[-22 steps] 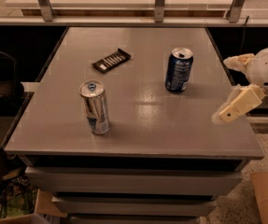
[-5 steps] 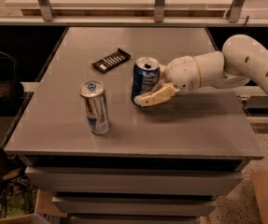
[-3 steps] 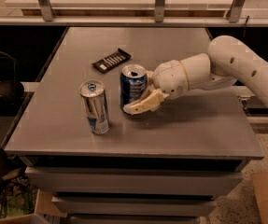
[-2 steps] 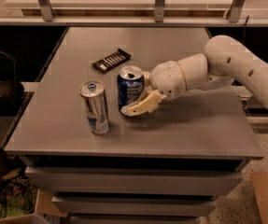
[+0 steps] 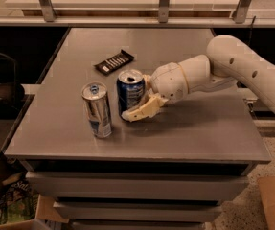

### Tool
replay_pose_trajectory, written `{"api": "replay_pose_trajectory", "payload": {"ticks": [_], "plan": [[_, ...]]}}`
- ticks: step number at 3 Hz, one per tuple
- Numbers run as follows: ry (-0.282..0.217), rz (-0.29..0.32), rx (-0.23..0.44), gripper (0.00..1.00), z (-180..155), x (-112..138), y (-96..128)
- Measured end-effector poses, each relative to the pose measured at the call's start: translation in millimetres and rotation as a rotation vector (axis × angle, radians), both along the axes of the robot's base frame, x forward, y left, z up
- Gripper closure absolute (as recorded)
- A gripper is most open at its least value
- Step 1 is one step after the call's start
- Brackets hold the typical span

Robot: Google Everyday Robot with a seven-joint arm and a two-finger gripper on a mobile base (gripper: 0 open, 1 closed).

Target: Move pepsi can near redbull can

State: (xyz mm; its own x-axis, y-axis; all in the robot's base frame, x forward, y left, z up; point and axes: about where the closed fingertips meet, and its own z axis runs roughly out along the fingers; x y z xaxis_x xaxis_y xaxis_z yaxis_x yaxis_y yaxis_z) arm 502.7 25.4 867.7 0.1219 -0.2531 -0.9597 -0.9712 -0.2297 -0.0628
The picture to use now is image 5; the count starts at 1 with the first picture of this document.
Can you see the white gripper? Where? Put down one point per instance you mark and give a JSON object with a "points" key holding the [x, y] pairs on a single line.
{"points": [[168, 81]]}

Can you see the blue pepsi can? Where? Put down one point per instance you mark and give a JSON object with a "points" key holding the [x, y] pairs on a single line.
{"points": [[131, 90]]}

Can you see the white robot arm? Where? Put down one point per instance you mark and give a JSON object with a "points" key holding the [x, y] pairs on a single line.
{"points": [[227, 59]]}

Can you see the silver redbull can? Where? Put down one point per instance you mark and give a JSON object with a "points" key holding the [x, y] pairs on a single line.
{"points": [[96, 103]]}

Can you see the dark snack bar wrapper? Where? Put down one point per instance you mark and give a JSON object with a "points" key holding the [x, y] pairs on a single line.
{"points": [[114, 63]]}

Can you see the grey drawer cabinet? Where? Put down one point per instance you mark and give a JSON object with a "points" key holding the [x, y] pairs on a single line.
{"points": [[170, 172]]}

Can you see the dark chair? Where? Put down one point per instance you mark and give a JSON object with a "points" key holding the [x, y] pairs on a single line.
{"points": [[11, 91]]}

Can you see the cardboard box left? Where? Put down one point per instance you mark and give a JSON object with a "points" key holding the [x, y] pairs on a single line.
{"points": [[46, 218]]}

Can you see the green printed bag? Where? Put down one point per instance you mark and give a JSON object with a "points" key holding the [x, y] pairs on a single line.
{"points": [[18, 203]]}

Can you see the middle metal bracket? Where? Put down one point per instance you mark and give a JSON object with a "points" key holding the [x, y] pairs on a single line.
{"points": [[163, 11]]}

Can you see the left metal bracket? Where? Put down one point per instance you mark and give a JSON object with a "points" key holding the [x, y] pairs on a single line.
{"points": [[47, 9]]}

